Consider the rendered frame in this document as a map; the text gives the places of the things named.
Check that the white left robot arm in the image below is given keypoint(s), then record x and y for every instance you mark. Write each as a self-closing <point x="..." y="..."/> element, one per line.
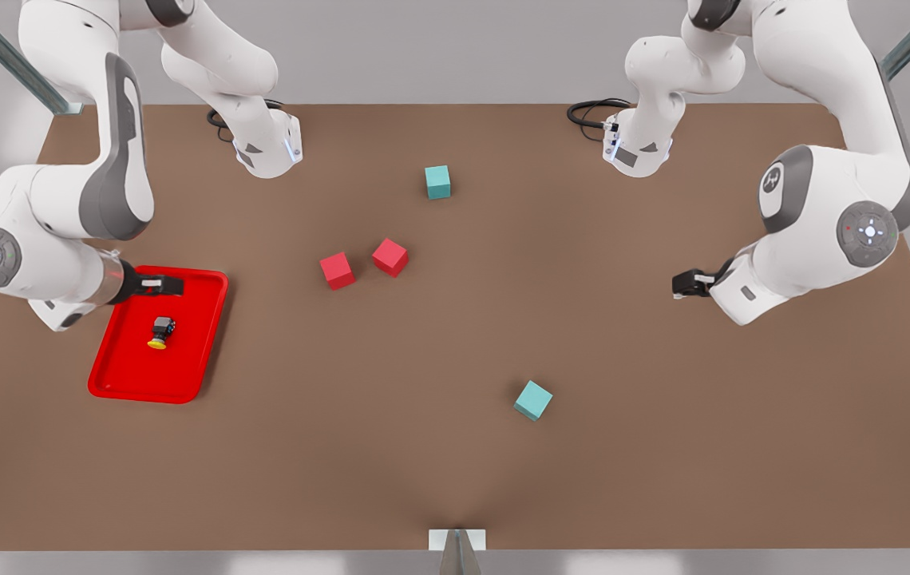
<point x="814" y="216"/>

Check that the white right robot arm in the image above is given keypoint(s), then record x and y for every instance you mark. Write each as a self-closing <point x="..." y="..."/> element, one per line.
<point x="116" y="172"/>

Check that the small black yellow-based toy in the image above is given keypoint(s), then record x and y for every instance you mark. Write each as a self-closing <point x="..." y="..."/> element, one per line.
<point x="161" y="331"/>

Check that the red plastic tray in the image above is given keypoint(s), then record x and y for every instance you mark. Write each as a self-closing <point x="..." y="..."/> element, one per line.
<point x="183" y="351"/>

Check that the teal cube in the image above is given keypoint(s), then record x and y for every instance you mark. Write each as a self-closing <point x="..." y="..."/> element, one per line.
<point x="438" y="183"/>
<point x="533" y="401"/>

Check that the red cube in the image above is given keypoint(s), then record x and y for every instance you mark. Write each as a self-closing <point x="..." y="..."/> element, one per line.
<point x="338" y="271"/>
<point x="390" y="257"/>

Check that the silver frame post with foot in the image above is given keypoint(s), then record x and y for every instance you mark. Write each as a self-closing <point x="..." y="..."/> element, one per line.
<point x="457" y="551"/>

